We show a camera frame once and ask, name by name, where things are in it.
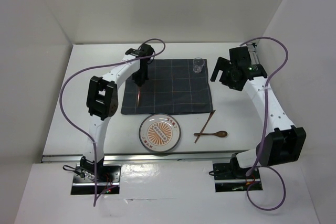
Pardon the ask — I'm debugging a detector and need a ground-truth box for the patterned ceramic plate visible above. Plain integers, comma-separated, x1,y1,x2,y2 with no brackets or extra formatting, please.
139,114,181,153

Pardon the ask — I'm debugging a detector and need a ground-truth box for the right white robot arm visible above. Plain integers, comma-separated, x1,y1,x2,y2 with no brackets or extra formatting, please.
210,46,307,178

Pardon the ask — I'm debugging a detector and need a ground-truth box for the aluminium frame rail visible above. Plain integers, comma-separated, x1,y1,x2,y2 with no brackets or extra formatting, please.
246,41,289,159

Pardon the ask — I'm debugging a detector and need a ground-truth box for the purple cable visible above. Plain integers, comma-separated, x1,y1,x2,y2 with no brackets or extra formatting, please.
59,38,166,208
239,36,289,211

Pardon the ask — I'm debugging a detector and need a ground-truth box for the dark grey checked cloth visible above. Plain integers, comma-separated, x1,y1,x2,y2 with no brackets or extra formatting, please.
121,59,213,115

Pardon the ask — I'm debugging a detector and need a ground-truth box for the brown wooden spoon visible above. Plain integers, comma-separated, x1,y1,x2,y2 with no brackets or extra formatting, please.
194,131,228,137

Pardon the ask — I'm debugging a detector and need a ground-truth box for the copper knife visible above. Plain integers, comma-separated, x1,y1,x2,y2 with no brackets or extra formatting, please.
194,110,215,144

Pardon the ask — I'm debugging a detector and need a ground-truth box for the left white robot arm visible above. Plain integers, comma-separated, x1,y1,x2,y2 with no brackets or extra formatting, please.
80,44,154,182

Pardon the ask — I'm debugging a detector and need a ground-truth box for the small clear glass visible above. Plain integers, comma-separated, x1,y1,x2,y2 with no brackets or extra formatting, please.
193,57,205,73

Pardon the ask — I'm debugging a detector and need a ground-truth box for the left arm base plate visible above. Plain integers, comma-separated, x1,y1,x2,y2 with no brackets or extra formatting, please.
70,162,122,196

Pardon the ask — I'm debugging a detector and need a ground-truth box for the copper fork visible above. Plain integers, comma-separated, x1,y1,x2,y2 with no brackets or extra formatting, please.
136,87,141,108

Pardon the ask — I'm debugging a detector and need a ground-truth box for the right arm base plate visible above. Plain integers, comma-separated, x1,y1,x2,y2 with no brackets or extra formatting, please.
208,161,263,193

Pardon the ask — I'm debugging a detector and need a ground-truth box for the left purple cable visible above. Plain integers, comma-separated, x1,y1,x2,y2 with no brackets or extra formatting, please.
59,38,166,208

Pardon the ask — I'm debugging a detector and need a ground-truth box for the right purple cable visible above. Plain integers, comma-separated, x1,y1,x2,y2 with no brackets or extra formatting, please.
239,36,289,211

